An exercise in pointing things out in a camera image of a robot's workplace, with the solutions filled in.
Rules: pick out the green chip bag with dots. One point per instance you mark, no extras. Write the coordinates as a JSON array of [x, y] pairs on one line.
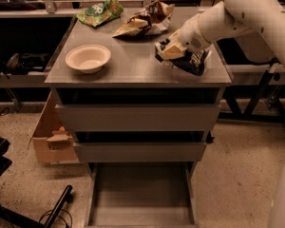
[[101, 13]]

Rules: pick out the brown chip bag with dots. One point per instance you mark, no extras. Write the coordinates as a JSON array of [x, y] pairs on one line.
[[153, 19]]

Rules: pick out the white paper bowl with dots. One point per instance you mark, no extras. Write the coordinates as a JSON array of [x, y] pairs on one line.
[[88, 58]]

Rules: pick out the grey drawer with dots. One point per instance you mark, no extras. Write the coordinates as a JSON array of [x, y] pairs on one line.
[[141, 195], [140, 151], [193, 117]]

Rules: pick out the grey middle drawer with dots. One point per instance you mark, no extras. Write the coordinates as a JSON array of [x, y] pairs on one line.
[[140, 151]]

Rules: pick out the blue chip bag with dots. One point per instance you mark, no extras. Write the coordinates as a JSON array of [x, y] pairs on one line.
[[191, 62]]

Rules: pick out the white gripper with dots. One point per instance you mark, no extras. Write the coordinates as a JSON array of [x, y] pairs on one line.
[[190, 36]]

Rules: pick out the black headphones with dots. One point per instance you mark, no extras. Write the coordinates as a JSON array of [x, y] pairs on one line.
[[24, 63]]

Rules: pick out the cardboard box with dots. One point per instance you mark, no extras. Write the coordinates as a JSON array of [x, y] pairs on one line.
[[51, 142]]

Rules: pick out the grey top drawer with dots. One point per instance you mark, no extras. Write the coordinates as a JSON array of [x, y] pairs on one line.
[[193, 117]]

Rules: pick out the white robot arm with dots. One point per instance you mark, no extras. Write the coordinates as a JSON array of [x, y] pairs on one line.
[[229, 19]]

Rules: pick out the grey drawer cabinet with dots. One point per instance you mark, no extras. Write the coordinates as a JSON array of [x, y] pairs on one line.
[[133, 76]]

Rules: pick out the grey bottom drawer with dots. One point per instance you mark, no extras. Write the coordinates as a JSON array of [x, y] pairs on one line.
[[141, 195]]

